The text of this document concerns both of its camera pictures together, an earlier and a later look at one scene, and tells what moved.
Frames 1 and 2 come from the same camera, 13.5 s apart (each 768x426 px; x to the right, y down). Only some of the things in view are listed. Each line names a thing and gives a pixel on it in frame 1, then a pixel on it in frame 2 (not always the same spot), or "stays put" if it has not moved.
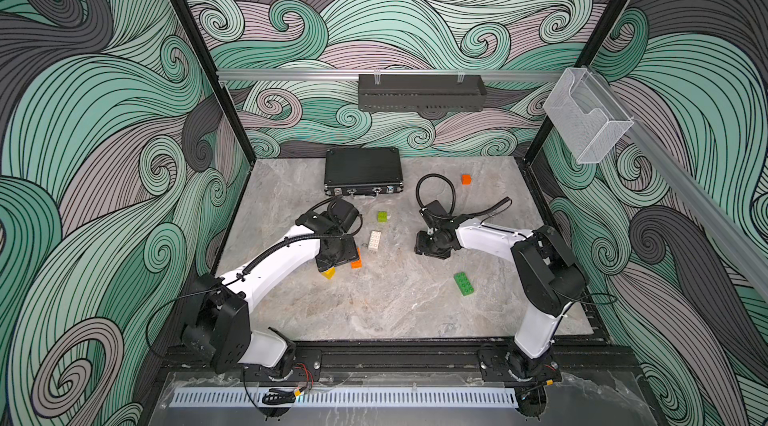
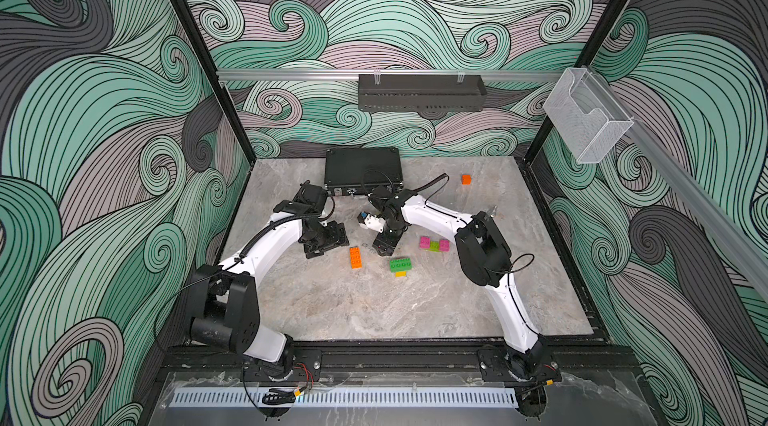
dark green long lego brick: (463, 283) → (400, 264)
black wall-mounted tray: (428, 93) stays put
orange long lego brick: (358, 263) stays put
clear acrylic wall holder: (584, 117) stays put
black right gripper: (419, 246) → (383, 244)
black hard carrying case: (363, 171) stays put
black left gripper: (350, 253) → (336, 238)
